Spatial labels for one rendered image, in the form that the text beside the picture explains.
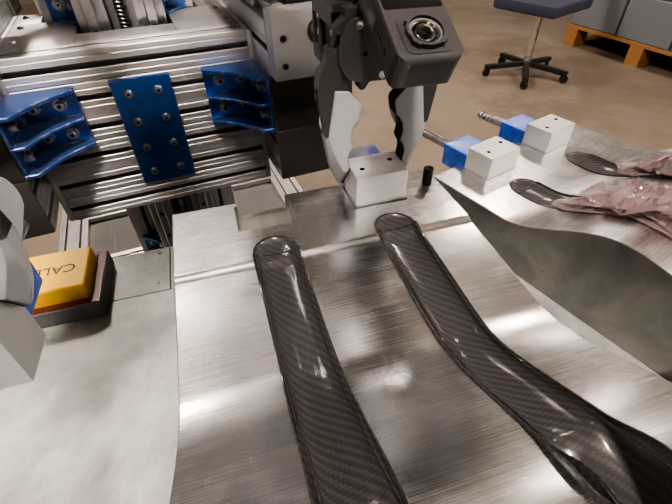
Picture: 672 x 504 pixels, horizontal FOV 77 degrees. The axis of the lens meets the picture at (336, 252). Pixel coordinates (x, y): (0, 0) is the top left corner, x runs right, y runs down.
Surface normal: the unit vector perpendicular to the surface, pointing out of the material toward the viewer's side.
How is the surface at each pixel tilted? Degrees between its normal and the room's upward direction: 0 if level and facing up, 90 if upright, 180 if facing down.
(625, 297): 90
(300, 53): 90
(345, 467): 28
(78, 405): 0
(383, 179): 92
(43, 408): 0
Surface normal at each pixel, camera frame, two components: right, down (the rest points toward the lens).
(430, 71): 0.24, 0.92
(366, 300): 0.00, -0.71
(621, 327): -0.83, 0.38
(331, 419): -0.22, -0.92
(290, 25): 0.39, 0.61
